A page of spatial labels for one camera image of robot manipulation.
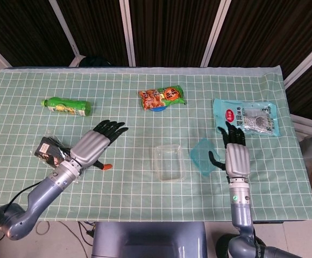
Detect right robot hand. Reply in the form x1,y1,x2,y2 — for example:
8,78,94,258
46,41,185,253
208,121,251,178

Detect black floor cable bundle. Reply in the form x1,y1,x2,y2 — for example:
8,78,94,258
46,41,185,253
77,221,96,239

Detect black waste bin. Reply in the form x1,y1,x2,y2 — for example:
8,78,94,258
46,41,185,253
216,233,267,258

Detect orange green snack bag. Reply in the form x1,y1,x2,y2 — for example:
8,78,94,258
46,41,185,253
138,85,187,111

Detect white metal rack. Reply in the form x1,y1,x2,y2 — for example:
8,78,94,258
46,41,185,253
290,114,312,140

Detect green plastic drink bottle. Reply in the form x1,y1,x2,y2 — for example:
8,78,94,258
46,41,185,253
40,97,92,118

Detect grey floor cable loop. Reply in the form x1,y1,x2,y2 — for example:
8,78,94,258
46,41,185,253
36,221,51,235

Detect green checked tablecloth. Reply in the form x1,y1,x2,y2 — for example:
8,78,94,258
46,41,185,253
0,66,312,223

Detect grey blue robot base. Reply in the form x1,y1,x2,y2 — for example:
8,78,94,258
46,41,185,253
91,221,208,258

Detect black goods in clear bag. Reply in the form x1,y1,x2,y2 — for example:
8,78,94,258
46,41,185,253
34,135,77,170

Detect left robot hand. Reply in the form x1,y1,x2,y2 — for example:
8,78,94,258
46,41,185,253
69,120,129,171

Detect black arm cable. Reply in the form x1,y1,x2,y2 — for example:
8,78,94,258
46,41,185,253
7,181,42,208

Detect light blue scouring pad packet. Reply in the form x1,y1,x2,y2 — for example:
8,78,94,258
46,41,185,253
212,98,282,137

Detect dark chair behind table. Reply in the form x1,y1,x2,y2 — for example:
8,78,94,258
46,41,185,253
79,55,112,68

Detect clear blue plastic container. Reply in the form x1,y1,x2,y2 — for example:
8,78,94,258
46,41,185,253
152,144,188,183

